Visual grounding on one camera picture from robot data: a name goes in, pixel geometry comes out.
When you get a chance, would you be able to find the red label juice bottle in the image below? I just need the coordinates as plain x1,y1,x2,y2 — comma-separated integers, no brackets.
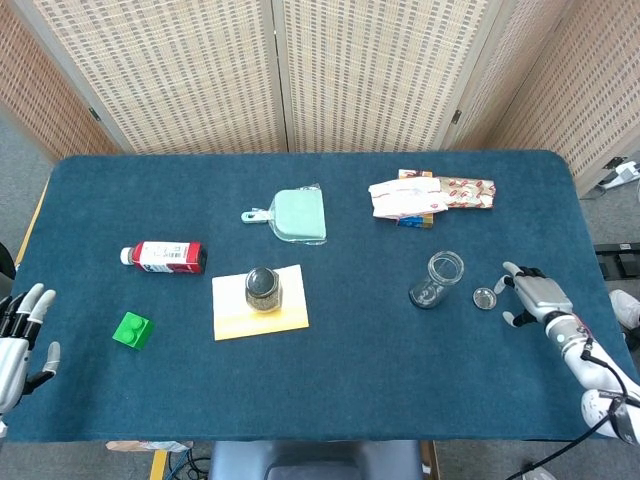
119,240,208,275

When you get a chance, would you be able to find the blue tablecloth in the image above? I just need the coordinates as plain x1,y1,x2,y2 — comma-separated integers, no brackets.
4,149,629,444

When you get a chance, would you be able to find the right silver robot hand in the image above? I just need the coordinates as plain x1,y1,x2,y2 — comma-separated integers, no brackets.
492,261,574,329

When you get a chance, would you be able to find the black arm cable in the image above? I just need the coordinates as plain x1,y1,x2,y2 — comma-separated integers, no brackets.
499,342,639,480

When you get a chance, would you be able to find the woven folding screen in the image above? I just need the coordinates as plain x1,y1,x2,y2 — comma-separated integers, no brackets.
0,0,640,197

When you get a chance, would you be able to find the brown red patterned packet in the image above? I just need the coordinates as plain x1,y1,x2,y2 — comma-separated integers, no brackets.
434,175,497,211

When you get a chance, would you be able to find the blue orange small box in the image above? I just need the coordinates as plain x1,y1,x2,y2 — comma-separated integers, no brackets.
397,168,435,230

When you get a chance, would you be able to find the green toy block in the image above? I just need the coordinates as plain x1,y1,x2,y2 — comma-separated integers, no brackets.
111,311,155,351

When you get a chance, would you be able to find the yellow white booklet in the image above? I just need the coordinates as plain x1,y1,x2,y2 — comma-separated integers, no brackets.
211,264,310,342

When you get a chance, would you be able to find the dark grey chair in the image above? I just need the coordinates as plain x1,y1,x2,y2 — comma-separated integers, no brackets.
207,439,426,480

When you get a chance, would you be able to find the clear glass jar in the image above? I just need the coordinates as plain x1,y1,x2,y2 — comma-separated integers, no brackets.
408,250,465,310

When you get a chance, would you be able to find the mint green dustpan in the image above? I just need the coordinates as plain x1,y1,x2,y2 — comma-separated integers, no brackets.
240,184,328,246

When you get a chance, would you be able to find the black round object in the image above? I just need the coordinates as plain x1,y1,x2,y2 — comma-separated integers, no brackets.
0,239,17,281

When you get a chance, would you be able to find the white pink snack packet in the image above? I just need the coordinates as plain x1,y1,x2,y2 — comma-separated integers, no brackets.
368,178,450,220

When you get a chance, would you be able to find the white power strip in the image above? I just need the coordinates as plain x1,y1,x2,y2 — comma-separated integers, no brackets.
602,157,640,190

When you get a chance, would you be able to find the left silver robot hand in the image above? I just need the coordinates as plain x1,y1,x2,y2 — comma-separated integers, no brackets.
0,283,62,414

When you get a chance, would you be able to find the glass jar black lid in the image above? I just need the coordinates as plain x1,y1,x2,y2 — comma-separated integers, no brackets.
244,267,284,315

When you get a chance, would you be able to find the floor cable bundle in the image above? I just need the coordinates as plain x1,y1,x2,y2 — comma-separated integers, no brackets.
167,443,212,480

